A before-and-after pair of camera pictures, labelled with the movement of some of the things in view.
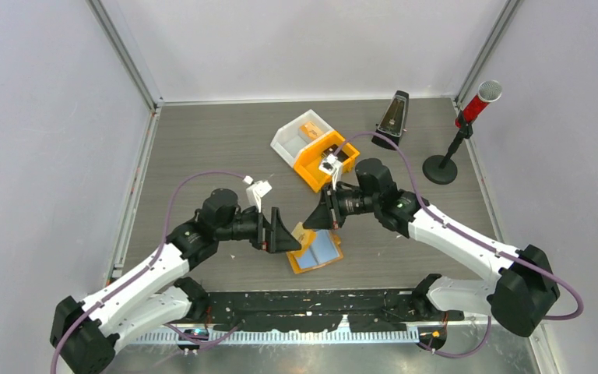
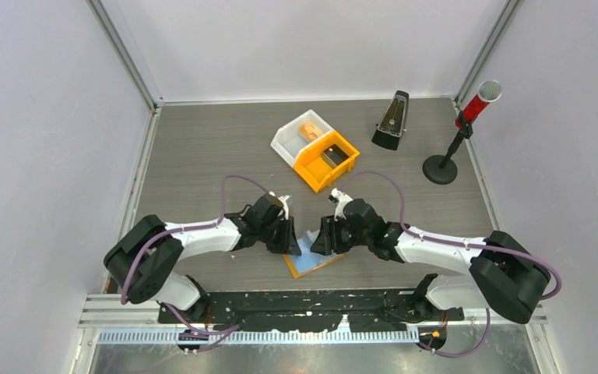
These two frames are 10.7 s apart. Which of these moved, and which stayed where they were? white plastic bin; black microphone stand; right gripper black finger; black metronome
Moved: right gripper black finger
Stayed: black metronome; black microphone stand; white plastic bin
